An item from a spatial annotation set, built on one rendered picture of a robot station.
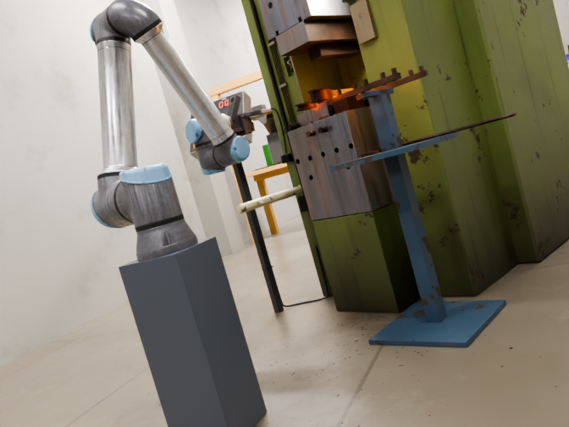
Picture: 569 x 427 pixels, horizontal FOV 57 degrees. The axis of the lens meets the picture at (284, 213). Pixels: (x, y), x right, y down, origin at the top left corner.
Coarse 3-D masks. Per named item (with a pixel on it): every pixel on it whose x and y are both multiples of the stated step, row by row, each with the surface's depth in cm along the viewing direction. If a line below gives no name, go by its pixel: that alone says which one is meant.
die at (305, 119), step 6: (324, 102) 236; (318, 108) 240; (324, 108) 237; (300, 114) 249; (306, 114) 246; (312, 114) 243; (318, 114) 241; (324, 114) 238; (330, 114) 237; (300, 120) 250; (306, 120) 247; (312, 120) 244; (300, 126) 251
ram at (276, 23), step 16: (272, 0) 243; (288, 0) 236; (304, 0) 229; (320, 0) 234; (336, 0) 242; (272, 16) 246; (288, 16) 238; (304, 16) 232; (320, 16) 235; (336, 16) 242; (272, 32) 248
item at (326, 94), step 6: (312, 90) 185; (318, 90) 187; (324, 90) 190; (330, 90) 191; (342, 90) 198; (348, 90) 201; (312, 96) 185; (318, 96) 188; (324, 96) 190; (330, 96) 190; (312, 102) 186; (318, 102) 189
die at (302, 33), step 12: (300, 24) 235; (312, 24) 236; (324, 24) 242; (336, 24) 247; (348, 24) 253; (276, 36) 247; (288, 36) 242; (300, 36) 237; (312, 36) 235; (324, 36) 241; (336, 36) 246; (348, 36) 252; (288, 48) 244; (300, 48) 244
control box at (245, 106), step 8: (232, 96) 272; (240, 96) 269; (248, 96) 274; (216, 104) 275; (224, 104) 272; (240, 104) 267; (248, 104) 271; (224, 112) 271; (240, 112) 265; (248, 112) 269; (248, 136) 263; (192, 144) 274; (192, 152) 272
